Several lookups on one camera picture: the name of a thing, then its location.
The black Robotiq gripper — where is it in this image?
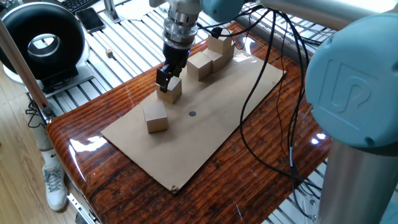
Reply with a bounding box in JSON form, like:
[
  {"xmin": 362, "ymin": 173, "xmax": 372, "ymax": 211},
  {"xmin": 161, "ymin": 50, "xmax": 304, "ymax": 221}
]
[{"xmin": 155, "ymin": 42, "xmax": 191, "ymax": 94}]

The light wooden cube block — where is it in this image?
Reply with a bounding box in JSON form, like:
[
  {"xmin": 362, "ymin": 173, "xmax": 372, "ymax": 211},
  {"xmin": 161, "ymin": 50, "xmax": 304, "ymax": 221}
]
[
  {"xmin": 207, "ymin": 29, "xmax": 234, "ymax": 56},
  {"xmin": 156, "ymin": 76, "xmax": 183, "ymax": 105},
  {"xmin": 142, "ymin": 101, "xmax": 170, "ymax": 134},
  {"xmin": 201, "ymin": 49, "xmax": 226, "ymax": 74},
  {"xmin": 221, "ymin": 43, "xmax": 236, "ymax": 63},
  {"xmin": 186, "ymin": 51, "xmax": 213, "ymax": 82}
]

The silver wrist coupling flange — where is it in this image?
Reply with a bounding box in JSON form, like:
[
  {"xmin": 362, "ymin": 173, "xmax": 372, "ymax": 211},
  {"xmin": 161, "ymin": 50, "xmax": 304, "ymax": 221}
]
[{"xmin": 162, "ymin": 6, "xmax": 200, "ymax": 50}]

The brown cardboard sheet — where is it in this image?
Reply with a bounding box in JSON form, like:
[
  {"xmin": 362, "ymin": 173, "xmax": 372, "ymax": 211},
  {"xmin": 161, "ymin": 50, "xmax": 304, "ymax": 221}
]
[{"xmin": 100, "ymin": 46, "xmax": 287, "ymax": 194}]

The white paper sheet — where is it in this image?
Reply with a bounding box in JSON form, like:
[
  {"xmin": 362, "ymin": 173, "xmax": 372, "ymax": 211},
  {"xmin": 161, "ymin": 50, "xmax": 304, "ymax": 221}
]
[{"xmin": 114, "ymin": 0, "xmax": 159, "ymax": 21}]

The black smartphone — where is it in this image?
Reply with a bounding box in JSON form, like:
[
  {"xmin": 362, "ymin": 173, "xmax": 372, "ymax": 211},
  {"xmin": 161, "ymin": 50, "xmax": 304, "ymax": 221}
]
[{"xmin": 75, "ymin": 7, "xmax": 106, "ymax": 34}]

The glossy dark wooden board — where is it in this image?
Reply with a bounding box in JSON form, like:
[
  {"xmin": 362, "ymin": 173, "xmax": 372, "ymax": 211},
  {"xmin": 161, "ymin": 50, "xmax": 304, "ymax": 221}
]
[{"xmin": 46, "ymin": 21, "xmax": 332, "ymax": 224}]

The black keyboard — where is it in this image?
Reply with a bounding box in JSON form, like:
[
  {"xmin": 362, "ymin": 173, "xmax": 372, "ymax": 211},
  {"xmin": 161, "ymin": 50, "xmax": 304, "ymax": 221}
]
[{"xmin": 58, "ymin": 0, "xmax": 100, "ymax": 14}]

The person's leg with sock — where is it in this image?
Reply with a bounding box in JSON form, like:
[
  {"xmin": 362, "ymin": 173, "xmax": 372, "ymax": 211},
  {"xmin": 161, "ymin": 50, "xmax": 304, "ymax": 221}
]
[{"xmin": 29, "ymin": 102, "xmax": 60, "ymax": 170}]

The white sneaker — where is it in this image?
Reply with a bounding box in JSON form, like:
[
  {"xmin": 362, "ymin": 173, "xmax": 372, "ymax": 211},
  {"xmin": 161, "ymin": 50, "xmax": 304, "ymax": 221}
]
[{"xmin": 42, "ymin": 164, "xmax": 68, "ymax": 212}]

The short aluminium post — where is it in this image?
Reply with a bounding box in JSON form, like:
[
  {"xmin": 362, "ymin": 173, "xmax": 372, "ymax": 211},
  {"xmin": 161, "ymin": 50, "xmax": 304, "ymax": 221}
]
[{"xmin": 102, "ymin": 0, "xmax": 122, "ymax": 24}]

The cable with silver connector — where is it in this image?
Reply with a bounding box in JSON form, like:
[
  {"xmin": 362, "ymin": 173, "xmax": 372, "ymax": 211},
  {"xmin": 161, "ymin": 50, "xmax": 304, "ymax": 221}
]
[{"xmin": 287, "ymin": 142, "xmax": 318, "ymax": 220}]

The tangled thin black cable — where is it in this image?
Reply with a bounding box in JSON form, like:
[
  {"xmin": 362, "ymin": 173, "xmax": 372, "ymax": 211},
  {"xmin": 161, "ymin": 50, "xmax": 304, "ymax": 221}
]
[{"xmin": 24, "ymin": 99, "xmax": 46, "ymax": 129}]

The black cable bundle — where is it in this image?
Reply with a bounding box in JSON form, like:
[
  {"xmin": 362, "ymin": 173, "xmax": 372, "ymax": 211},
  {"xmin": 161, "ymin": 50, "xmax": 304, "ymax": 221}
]
[{"xmin": 279, "ymin": 18, "xmax": 336, "ymax": 47}]

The tan diagonal frame bar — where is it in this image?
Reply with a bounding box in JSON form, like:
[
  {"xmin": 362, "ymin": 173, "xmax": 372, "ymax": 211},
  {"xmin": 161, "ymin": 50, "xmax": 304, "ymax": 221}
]
[{"xmin": 0, "ymin": 18, "xmax": 57, "ymax": 124}]

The black ring-shaped device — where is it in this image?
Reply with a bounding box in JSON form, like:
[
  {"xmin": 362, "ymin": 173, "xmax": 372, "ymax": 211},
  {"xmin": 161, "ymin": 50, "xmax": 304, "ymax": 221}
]
[{"xmin": 0, "ymin": 1, "xmax": 96, "ymax": 94}]

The metal drawer rail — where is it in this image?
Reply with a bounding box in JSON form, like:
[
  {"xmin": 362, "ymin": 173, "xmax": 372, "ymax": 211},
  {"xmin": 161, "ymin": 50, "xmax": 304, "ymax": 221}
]
[{"xmin": 66, "ymin": 192, "xmax": 102, "ymax": 224}]

